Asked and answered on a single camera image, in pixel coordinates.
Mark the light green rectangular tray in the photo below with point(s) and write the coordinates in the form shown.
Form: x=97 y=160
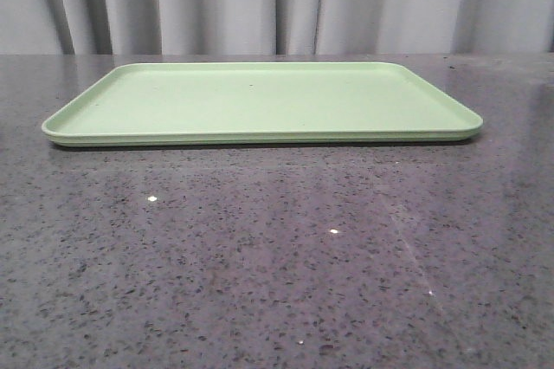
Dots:
x=207 y=103

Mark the grey pleated curtain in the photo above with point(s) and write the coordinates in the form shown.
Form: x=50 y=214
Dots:
x=274 y=27

